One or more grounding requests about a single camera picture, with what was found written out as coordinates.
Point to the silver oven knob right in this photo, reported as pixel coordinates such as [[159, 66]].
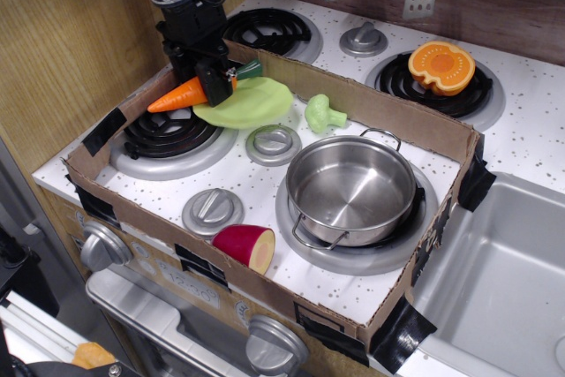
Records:
[[273, 349]]

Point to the orange toy pumpkin half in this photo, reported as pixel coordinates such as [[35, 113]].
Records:
[[442, 67]]

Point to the grey toy sink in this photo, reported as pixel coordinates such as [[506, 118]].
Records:
[[494, 290]]

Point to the back right stove burner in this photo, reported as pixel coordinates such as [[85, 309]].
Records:
[[480, 104]]

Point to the silver knob centre back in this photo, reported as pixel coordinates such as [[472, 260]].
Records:
[[273, 145]]

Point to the back left stove burner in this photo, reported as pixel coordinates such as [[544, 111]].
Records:
[[281, 32]]

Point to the oven door handle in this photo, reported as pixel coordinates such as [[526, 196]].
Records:
[[136, 307]]

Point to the yellow sponge piece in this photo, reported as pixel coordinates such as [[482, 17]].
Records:
[[90, 355]]

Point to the silver knob centre front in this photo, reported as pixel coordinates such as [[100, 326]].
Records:
[[208, 212]]

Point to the green toy broccoli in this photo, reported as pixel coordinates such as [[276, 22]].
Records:
[[319, 115]]

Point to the silver oven knob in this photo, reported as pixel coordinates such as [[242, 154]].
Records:
[[273, 349], [103, 248]]

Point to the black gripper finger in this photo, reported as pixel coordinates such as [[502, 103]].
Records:
[[216, 84]]

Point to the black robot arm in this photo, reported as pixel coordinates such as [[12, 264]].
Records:
[[192, 39]]

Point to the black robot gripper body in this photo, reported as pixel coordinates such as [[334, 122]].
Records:
[[192, 34]]

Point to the stainless steel pot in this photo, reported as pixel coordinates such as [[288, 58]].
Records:
[[351, 190]]

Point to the front left stove burner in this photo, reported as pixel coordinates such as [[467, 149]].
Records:
[[171, 145]]

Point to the orange toy carrot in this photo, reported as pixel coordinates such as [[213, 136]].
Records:
[[190, 93]]

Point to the light green plastic plate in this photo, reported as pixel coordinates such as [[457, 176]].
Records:
[[255, 102]]

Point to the stove burner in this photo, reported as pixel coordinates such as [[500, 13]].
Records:
[[281, 32], [171, 145], [379, 258], [480, 104]]

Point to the red toy fruit half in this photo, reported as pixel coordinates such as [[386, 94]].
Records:
[[251, 245]]

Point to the silver oven knob left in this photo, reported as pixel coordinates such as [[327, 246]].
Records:
[[103, 248]]

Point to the silver knob rear stovetop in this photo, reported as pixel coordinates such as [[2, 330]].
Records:
[[363, 41]]

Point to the front right stove burner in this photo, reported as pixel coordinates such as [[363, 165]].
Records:
[[379, 258]]

